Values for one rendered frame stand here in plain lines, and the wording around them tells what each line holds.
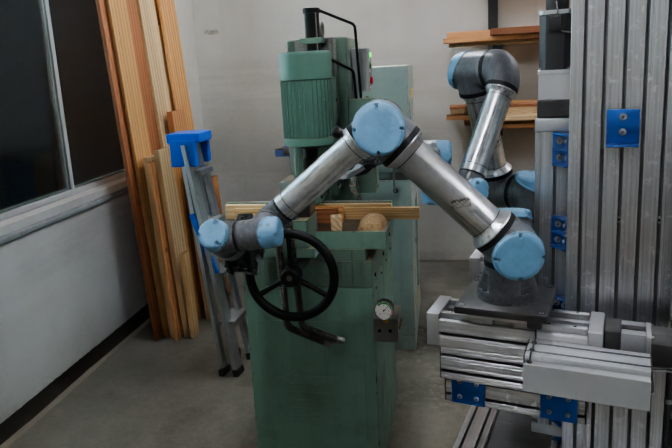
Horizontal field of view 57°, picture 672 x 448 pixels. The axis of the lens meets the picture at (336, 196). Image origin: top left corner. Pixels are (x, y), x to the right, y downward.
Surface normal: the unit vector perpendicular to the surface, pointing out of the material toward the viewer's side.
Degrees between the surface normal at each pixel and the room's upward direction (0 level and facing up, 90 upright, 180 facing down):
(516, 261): 95
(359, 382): 90
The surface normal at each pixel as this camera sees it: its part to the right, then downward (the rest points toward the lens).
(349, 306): -0.19, 0.21
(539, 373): -0.42, 0.21
